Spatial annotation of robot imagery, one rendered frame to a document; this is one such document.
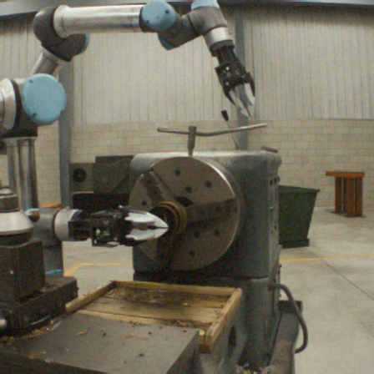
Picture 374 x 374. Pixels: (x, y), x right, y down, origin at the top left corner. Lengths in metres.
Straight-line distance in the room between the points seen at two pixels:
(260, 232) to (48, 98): 0.71
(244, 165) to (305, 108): 10.44
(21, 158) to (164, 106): 10.20
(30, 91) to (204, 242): 0.58
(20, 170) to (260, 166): 0.67
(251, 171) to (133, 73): 10.38
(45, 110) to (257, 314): 0.84
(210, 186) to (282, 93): 10.47
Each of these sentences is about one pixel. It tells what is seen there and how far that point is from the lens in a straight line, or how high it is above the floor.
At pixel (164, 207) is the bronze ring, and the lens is 0.97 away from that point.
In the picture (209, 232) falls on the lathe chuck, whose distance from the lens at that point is 1.10.
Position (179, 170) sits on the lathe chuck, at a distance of 1.11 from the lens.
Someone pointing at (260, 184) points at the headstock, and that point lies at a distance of 1.22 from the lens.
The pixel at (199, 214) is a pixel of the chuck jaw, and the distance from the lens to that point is 1.04.
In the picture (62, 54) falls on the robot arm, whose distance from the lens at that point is 1.37.
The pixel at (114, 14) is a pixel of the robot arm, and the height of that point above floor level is 1.62.
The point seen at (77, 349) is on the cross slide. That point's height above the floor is 0.97.
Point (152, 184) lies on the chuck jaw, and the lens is 1.09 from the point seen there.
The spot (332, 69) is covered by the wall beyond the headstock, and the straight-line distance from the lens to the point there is 12.05.
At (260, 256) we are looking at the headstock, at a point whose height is 0.93.
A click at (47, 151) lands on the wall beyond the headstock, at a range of 11.77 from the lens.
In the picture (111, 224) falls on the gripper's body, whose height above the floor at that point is 1.09.
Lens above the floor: 1.21
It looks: 3 degrees down
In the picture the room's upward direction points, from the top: 1 degrees counter-clockwise
